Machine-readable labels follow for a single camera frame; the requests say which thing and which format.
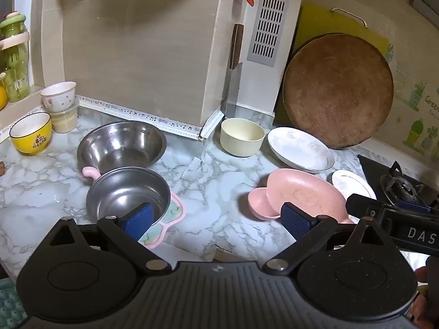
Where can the yellow patterned bowl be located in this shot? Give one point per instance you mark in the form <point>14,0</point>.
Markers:
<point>32,140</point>

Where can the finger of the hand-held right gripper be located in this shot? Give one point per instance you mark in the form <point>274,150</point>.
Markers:
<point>415,208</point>
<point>360,205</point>

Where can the teal bumpy mat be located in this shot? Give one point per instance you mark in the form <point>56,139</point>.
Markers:
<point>8,301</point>

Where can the white floral bowl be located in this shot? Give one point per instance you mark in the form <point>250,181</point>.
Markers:
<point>58,97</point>

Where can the clear plastic container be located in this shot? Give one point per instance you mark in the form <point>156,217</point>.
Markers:
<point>65,120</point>

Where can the green bottle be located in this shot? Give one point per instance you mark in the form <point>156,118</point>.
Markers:
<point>13,58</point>

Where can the cream bowl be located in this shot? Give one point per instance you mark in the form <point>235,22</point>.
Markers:
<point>240,140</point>

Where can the pink heart-shaped dish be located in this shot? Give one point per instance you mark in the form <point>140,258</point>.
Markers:
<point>308,192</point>

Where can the small white gold-rimmed plate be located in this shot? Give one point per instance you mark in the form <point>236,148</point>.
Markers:
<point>353,185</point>

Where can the large steel bowl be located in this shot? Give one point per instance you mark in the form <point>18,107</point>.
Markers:
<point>137,137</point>

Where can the round wooden cutting board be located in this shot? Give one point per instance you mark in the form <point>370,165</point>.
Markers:
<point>338,89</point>

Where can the person's right hand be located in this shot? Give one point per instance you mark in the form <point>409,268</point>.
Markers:
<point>420,274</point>

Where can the cactus wall sticker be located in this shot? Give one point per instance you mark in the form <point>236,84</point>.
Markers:
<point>418,109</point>

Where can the small steel bowl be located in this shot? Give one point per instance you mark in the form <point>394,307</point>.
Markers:
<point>116,192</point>

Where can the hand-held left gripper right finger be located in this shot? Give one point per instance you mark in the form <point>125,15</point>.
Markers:
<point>295,222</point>

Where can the grey vent grille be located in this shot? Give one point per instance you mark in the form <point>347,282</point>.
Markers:
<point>271,17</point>

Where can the gas stove burner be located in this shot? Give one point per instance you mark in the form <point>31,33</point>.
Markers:
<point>394,178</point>

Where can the yellow-green cutting board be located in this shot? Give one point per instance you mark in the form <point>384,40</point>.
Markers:
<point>308,17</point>

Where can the music note edge tape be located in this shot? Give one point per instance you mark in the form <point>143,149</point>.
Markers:
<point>137,113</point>

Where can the large white gold-rimmed plate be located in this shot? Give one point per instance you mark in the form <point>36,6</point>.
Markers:
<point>298,147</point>

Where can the yellow mug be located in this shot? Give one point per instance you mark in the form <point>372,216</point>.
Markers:
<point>2,99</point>

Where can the small brown block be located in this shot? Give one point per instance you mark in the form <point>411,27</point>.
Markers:
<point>1,168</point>

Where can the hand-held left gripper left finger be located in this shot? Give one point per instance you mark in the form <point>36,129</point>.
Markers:
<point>135,222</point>

